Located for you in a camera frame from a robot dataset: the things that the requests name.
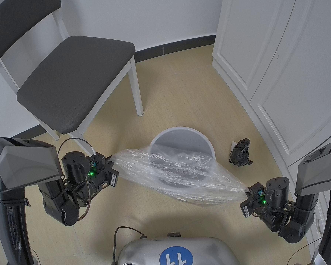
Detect black plastic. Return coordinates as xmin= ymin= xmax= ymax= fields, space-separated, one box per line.
xmin=229 ymin=138 xmax=253 ymax=167

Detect white chair grey cushions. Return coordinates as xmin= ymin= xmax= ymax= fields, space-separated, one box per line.
xmin=0 ymin=0 xmax=144 ymax=159

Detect black cable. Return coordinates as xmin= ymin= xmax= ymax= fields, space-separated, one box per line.
xmin=57 ymin=138 xmax=96 ymax=162
xmin=113 ymin=226 xmax=147 ymax=264
xmin=288 ymin=237 xmax=325 ymax=265

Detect clear plastic bag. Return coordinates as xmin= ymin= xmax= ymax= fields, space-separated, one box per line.
xmin=110 ymin=145 xmax=252 ymax=206

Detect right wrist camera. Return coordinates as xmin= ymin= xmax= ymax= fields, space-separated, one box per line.
xmin=248 ymin=182 xmax=266 ymax=204

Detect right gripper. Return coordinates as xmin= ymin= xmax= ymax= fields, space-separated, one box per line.
xmin=239 ymin=198 xmax=269 ymax=219

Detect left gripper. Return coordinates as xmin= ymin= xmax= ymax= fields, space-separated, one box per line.
xmin=86 ymin=166 xmax=120 ymax=197

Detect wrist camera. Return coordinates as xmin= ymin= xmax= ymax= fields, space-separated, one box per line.
xmin=248 ymin=182 xmax=266 ymax=204
xmin=89 ymin=153 xmax=107 ymax=175

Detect white trash bin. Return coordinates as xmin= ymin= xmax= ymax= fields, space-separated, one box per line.
xmin=150 ymin=126 xmax=217 ymax=205

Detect white wardrobe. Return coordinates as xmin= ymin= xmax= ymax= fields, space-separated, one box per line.
xmin=212 ymin=0 xmax=331 ymax=265

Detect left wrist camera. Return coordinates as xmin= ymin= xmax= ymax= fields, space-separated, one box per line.
xmin=89 ymin=153 xmax=107 ymax=175

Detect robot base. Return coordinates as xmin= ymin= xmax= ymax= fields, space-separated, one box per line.
xmin=118 ymin=232 xmax=241 ymax=265

